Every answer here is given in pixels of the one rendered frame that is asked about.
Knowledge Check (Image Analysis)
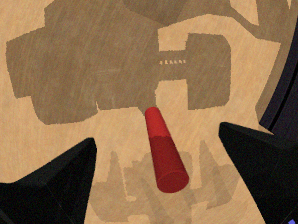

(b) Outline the red peg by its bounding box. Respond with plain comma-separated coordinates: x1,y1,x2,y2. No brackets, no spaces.
144,107,189,193

